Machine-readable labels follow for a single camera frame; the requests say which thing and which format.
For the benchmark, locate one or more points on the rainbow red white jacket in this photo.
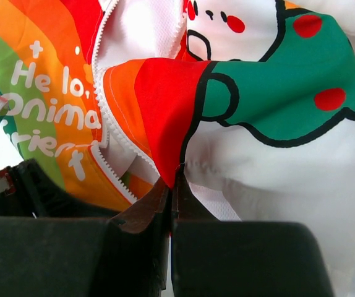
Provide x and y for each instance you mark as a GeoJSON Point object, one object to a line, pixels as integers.
{"type": "Point", "coordinates": [254, 101]}

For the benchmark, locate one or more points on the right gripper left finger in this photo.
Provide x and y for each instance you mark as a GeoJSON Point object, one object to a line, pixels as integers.
{"type": "Point", "coordinates": [125, 255]}

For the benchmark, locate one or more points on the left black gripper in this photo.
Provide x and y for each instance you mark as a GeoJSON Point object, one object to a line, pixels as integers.
{"type": "Point", "coordinates": [27, 191]}

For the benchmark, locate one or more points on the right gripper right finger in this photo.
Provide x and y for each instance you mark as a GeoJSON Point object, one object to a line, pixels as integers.
{"type": "Point", "coordinates": [210, 257]}

